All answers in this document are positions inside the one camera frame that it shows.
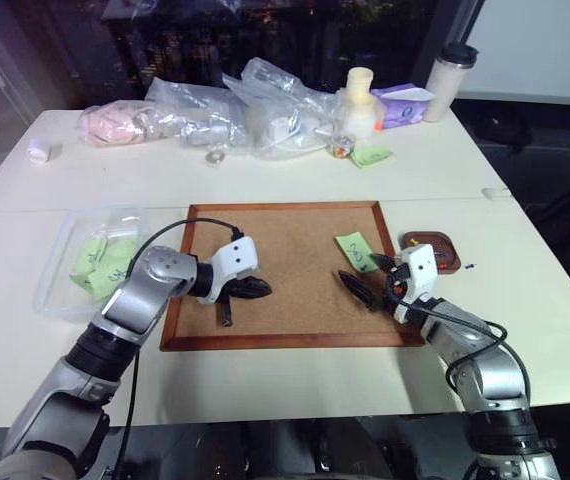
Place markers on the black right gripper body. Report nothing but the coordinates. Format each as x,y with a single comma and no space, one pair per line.
397,287

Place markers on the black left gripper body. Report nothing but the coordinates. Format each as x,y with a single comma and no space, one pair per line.
240,288

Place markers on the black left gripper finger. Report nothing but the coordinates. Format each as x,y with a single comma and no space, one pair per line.
226,312
261,289

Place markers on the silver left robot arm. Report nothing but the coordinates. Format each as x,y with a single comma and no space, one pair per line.
130,300

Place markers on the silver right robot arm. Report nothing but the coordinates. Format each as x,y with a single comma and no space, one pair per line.
490,370

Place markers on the green sticky note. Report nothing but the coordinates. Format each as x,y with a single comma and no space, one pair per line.
122,248
352,247
85,260
372,157
107,282

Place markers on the brown wooden tray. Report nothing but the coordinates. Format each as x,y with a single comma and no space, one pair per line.
447,247

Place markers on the clear plastic box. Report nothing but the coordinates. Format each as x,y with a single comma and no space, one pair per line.
55,280

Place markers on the wood framed cork board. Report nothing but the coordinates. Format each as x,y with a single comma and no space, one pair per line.
295,300

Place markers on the small clear pushpin jar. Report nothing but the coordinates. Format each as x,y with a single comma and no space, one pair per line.
344,146

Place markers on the purple tissue pack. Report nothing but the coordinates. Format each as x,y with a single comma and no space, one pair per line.
402,107

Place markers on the cream plastic bottle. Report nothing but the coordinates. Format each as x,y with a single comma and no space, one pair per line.
357,107

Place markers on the clear bag with white parts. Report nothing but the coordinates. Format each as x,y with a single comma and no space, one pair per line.
280,115

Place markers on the black chair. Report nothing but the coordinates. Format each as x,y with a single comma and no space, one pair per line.
505,132

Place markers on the crumpled clear plastic bag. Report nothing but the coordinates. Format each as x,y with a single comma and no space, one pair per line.
190,110

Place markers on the white tumbler with black lid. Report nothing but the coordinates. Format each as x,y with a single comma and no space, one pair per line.
445,85

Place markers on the plastic bag with pink contents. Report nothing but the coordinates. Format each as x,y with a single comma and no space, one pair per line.
110,125

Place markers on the small white tape roll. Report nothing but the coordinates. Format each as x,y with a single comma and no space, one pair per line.
40,150

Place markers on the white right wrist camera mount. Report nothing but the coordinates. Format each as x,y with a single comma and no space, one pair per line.
421,272

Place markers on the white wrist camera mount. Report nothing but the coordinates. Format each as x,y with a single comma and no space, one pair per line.
237,257
421,272

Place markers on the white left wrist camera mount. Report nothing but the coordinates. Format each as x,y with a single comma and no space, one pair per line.
237,257

